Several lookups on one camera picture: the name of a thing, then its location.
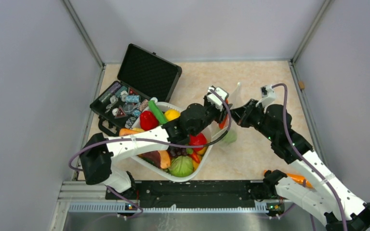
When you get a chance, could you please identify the white plastic basket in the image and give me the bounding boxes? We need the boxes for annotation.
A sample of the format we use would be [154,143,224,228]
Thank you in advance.
[121,102,216,183]

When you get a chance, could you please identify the orange toy carrot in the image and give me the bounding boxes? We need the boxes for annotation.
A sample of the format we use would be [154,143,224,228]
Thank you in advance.
[218,109,228,130]

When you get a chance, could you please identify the red toy chili pepper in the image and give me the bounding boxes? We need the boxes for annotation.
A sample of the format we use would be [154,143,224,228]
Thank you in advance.
[189,152,202,164]

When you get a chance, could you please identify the green toy cucumber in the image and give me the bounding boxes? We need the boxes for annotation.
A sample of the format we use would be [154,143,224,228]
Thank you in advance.
[148,100,168,125]

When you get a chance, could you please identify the red toy bell pepper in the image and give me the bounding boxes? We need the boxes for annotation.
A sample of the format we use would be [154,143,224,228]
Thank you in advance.
[139,111,159,131]

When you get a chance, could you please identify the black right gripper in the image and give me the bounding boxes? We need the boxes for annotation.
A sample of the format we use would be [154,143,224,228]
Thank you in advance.
[228,98,277,141]

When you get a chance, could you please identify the black foam-lined case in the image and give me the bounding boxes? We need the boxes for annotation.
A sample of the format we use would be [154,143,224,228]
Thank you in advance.
[90,44,182,136]

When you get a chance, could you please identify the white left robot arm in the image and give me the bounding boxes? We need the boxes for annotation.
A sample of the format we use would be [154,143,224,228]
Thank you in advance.
[75,86,230,199]

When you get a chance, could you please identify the small green toy cabbage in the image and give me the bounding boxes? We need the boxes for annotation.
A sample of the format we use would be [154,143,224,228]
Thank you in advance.
[221,129,238,144]

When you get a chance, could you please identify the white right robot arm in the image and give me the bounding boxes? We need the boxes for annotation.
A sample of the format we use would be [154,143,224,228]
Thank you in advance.
[230,85,370,231]

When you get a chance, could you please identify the yellow toy lemon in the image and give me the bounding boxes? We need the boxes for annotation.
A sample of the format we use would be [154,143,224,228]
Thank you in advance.
[164,109,181,121]

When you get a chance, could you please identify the red toy tomato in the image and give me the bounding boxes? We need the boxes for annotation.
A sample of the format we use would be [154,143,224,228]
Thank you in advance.
[188,133,208,155]

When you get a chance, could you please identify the large green toy cabbage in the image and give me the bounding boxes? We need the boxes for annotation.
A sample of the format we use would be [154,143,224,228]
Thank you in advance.
[168,156,194,177]

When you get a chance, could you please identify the clear zip top bag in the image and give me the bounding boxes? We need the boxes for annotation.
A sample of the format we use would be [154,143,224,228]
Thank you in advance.
[211,82,242,152]

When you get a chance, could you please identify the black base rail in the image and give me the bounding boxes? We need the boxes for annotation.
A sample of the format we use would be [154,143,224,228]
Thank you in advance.
[122,180,284,210]

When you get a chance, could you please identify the purple toy grapes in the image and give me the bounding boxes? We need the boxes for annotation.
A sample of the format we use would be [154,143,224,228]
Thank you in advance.
[168,147,188,158]

